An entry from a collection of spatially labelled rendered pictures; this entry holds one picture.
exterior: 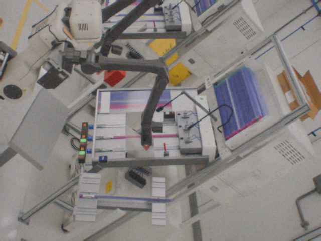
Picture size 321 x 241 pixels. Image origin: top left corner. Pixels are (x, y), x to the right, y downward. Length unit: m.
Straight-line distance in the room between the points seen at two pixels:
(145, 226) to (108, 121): 0.81
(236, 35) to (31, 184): 2.08
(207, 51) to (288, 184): 1.41
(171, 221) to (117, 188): 0.53
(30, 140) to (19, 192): 0.70
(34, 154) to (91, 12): 0.87
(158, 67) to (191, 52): 1.76
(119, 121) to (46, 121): 0.48
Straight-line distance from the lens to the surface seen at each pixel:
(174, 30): 3.93
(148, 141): 2.73
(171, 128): 2.95
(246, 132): 2.65
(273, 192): 4.36
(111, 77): 3.58
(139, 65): 2.27
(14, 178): 3.34
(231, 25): 3.93
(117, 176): 3.08
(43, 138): 2.77
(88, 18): 2.32
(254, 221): 4.34
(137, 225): 3.28
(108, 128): 2.97
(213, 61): 4.10
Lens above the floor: 2.31
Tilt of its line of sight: 25 degrees down
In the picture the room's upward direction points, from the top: 55 degrees clockwise
